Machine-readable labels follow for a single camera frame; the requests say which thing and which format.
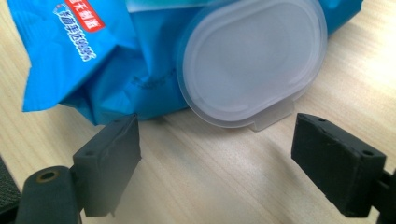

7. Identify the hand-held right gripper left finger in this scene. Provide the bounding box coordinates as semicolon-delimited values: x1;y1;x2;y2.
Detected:
72;113;143;217

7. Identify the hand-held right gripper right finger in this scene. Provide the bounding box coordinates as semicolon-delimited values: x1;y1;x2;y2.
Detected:
290;112;387;218

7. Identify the blue wet wipes pack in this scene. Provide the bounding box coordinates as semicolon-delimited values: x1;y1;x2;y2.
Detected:
7;0;363;133

